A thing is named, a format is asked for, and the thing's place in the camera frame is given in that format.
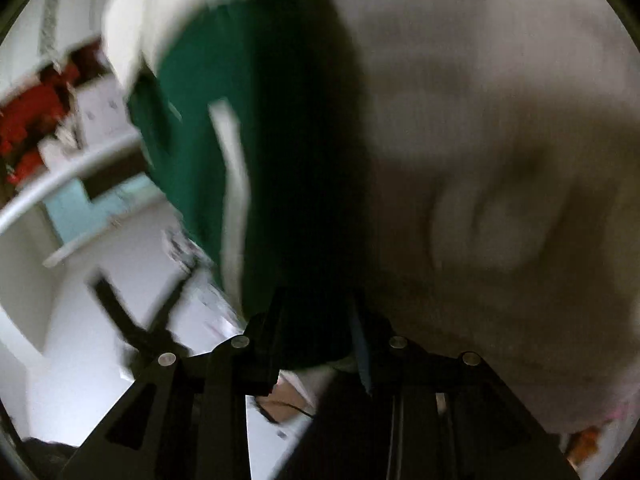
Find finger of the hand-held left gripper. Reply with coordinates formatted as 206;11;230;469
147;272;193;333
89;272;146;341

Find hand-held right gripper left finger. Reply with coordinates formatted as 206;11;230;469
60;287;287;480

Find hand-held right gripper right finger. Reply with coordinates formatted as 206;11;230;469
350;292;581;480

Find green pants with white stripes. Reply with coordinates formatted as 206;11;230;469
127;0;371;368

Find hanging red clothes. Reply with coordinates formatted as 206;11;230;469
0;45;81;188

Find floral blanket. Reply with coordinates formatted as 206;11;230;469
330;0;640;436

